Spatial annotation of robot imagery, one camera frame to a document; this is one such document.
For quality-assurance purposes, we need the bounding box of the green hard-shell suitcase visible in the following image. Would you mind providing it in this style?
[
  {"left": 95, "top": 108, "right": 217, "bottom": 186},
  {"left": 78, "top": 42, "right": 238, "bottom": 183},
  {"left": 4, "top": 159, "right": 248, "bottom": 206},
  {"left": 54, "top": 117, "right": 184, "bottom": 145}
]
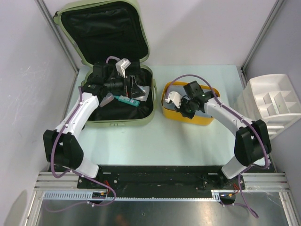
[{"left": 53, "top": 0, "right": 157, "bottom": 127}]

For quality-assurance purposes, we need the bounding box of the yellow plastic basket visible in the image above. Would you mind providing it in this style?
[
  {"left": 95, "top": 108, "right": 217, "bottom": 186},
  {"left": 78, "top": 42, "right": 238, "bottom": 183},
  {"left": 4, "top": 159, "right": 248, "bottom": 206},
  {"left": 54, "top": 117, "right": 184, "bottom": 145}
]
[{"left": 161, "top": 81, "right": 220, "bottom": 126}]

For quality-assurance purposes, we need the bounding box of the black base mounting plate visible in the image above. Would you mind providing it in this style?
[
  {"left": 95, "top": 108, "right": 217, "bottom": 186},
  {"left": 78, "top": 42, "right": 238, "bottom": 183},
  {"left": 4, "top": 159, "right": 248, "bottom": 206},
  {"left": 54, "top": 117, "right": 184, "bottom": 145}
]
[{"left": 77, "top": 165, "right": 245, "bottom": 199}]

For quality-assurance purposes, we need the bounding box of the teal toothpaste tube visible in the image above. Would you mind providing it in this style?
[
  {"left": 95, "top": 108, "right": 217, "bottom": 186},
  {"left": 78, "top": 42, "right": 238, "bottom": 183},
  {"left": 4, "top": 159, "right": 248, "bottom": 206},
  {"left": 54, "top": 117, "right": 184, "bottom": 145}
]
[{"left": 114, "top": 95, "right": 140, "bottom": 107}]

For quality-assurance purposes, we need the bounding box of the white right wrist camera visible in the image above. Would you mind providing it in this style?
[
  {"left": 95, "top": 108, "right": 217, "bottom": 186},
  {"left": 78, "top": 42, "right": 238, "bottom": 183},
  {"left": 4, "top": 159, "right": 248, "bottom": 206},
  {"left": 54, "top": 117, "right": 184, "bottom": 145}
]
[{"left": 165, "top": 91, "right": 182, "bottom": 109}]

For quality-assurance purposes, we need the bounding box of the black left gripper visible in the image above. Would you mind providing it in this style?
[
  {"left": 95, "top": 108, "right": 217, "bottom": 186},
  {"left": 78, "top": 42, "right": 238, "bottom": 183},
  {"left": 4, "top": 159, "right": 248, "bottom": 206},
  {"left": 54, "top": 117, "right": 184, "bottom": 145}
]
[{"left": 103, "top": 71, "right": 145, "bottom": 99}]

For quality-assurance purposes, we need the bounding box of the white plastic drawer organizer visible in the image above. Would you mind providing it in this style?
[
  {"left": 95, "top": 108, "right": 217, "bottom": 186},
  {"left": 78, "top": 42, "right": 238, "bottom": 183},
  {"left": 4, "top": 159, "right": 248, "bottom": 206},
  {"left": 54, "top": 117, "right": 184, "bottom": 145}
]
[{"left": 234, "top": 74, "right": 301, "bottom": 140}]

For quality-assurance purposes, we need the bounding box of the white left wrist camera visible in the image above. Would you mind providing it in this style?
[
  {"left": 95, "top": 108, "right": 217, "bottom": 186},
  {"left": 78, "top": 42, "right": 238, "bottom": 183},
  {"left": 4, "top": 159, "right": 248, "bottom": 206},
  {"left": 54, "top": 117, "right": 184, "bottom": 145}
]
[{"left": 115, "top": 58, "right": 131, "bottom": 78}]

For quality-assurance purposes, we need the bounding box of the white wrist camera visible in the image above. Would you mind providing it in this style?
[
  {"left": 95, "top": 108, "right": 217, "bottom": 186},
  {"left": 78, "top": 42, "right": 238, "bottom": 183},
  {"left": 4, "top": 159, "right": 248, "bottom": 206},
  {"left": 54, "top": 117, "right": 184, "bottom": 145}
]
[
  {"left": 165, "top": 91, "right": 182, "bottom": 109},
  {"left": 115, "top": 58, "right": 131, "bottom": 78}
]

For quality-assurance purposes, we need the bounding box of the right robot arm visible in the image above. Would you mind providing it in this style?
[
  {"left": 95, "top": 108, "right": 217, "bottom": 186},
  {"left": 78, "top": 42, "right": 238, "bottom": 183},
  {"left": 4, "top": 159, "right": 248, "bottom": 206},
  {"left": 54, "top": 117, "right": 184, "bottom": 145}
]
[{"left": 166, "top": 81, "right": 271, "bottom": 189}]

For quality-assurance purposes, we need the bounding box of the white slotted cable duct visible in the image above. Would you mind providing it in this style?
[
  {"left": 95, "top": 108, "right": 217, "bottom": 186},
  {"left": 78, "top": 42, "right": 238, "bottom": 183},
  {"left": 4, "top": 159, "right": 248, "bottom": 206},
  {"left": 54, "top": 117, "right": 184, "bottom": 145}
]
[{"left": 43, "top": 191, "right": 222, "bottom": 202}]

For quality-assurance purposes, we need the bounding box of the aluminium frame rail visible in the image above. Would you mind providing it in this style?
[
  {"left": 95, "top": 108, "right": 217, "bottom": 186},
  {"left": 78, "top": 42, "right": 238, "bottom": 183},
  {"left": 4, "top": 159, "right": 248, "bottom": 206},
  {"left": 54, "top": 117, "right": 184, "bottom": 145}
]
[{"left": 34, "top": 172, "right": 290, "bottom": 192}]

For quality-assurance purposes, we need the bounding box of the grey garment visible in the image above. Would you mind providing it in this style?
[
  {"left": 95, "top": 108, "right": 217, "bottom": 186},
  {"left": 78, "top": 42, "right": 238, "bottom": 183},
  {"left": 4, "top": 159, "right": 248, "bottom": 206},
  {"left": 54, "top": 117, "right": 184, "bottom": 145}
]
[{"left": 162, "top": 85, "right": 213, "bottom": 119}]

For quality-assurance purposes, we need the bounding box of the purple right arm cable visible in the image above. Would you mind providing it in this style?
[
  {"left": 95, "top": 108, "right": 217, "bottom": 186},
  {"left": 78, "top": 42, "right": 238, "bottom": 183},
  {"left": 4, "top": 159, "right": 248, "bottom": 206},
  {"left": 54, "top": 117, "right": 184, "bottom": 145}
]
[{"left": 166, "top": 74, "right": 270, "bottom": 218}]

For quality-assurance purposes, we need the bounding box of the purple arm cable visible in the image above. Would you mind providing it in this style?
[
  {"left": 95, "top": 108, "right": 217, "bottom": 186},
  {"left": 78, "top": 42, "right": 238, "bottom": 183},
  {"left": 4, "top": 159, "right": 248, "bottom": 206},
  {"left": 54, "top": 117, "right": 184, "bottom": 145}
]
[
  {"left": 166, "top": 74, "right": 270, "bottom": 218},
  {"left": 44, "top": 56, "right": 120, "bottom": 212}
]

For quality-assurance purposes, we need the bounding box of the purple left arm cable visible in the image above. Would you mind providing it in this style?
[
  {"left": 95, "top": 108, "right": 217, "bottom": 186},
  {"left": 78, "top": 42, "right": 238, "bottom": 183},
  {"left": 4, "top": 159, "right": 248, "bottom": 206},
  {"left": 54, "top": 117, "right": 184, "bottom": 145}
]
[{"left": 44, "top": 56, "right": 120, "bottom": 212}]

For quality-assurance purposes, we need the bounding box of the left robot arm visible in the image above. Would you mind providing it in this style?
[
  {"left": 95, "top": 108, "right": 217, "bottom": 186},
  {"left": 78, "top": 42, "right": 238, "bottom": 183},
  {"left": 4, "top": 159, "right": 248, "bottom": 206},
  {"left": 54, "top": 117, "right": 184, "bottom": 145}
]
[{"left": 43, "top": 58, "right": 145, "bottom": 188}]

